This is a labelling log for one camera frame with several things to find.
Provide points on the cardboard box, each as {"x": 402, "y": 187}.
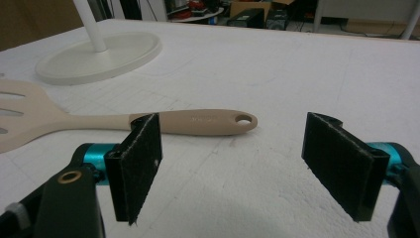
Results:
{"x": 251, "y": 6}

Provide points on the white metal table frame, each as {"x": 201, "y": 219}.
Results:
{"x": 366, "y": 16}

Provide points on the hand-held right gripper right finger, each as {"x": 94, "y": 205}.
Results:
{"x": 343, "y": 165}

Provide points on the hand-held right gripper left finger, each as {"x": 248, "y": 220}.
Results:
{"x": 137, "y": 165}

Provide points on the black equipment box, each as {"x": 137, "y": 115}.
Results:
{"x": 246, "y": 18}

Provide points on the white lamp stand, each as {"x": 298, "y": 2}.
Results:
{"x": 95, "y": 56}

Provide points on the beige slotted spatula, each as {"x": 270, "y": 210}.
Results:
{"x": 198, "y": 121}

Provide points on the round white side table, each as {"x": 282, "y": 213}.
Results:
{"x": 198, "y": 15}

